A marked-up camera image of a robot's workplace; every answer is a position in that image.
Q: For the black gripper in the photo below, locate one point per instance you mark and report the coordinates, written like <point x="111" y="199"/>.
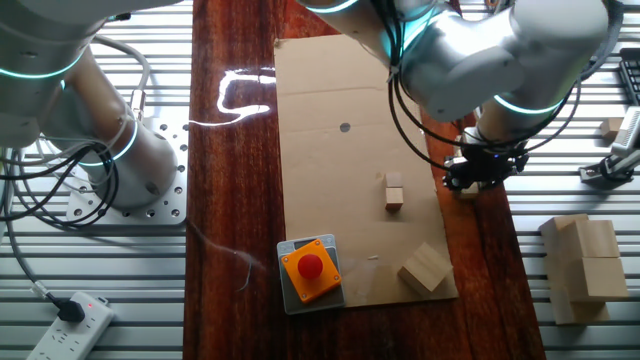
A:
<point x="485" y="165"/>

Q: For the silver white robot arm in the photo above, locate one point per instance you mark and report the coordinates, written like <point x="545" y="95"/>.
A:
<point x="500" y="60"/>

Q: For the large wooden cube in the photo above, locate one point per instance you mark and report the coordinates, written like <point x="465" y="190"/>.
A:
<point x="555" y="227"/>
<point x="597" y="279"/>
<point x="425" y="270"/>
<point x="597" y="239"/>

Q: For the medium wooden block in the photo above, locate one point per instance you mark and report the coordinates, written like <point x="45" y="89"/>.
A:
<point x="611" y="129"/>

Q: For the brown cardboard sheet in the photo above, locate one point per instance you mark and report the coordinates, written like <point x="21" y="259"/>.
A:
<point x="340" y="200"/>

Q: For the black keyboard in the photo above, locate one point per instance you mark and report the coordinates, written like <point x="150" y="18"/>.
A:
<point x="632" y="75"/>

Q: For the orange emergency stop button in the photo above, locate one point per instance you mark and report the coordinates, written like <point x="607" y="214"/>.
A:
<point x="310" y="270"/>

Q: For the dark red wooden board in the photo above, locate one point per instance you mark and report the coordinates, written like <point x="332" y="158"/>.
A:
<point x="235" y="200"/>

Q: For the white power strip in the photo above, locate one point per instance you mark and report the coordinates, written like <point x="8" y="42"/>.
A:
<point x="70" y="340"/>

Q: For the metal camera mount arm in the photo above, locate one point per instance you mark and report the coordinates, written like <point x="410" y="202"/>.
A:
<point x="600" y="172"/>

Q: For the silver depth camera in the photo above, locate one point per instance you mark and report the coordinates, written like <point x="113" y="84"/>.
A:
<point x="629" y="132"/>

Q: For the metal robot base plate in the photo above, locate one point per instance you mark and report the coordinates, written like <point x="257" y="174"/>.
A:
<point x="170" y="200"/>

